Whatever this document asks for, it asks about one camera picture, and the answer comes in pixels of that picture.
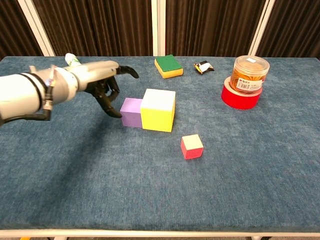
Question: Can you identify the white bottle green label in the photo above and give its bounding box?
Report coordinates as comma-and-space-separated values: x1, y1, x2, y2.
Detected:
64, 52, 82, 67

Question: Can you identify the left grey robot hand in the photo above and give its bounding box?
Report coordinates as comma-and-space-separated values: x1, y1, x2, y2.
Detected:
74, 60, 140, 119

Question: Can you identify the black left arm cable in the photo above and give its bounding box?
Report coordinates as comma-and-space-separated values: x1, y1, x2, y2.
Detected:
0, 94, 53, 127

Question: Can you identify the clear jar of rubber bands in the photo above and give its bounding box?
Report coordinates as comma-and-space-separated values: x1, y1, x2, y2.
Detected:
230, 55, 271, 94

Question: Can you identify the green yellow sponge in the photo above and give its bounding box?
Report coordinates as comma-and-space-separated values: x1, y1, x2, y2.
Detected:
154, 54, 184, 80

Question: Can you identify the white partition post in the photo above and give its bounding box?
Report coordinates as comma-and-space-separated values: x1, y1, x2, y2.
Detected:
17, 0, 56, 57
248, 0, 271, 57
150, 0, 167, 57

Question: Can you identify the dark pleated partition panel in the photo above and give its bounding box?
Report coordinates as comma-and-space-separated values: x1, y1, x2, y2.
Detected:
0, 0, 43, 61
165, 0, 266, 57
256, 0, 320, 59
32, 0, 154, 57

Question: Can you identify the red tape roll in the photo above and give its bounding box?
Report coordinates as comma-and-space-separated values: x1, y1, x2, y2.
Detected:
220, 76, 263, 111

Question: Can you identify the small red cube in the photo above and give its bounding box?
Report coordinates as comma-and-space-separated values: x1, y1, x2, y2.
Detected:
180, 134, 205, 161

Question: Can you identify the blue fabric table cover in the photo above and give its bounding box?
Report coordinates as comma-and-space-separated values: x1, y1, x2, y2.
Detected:
0, 55, 320, 232

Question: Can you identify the purple cube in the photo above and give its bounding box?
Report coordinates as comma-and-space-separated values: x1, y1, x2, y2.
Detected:
119, 97, 144, 129

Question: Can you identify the black white snack packet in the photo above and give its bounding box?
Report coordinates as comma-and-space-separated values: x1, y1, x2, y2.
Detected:
193, 60, 215, 75

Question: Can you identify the white table frame edge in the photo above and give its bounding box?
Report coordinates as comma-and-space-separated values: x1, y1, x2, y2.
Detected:
0, 228, 320, 240

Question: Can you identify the large yellow cube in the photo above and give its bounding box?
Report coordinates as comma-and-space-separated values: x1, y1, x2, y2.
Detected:
139, 88, 177, 133

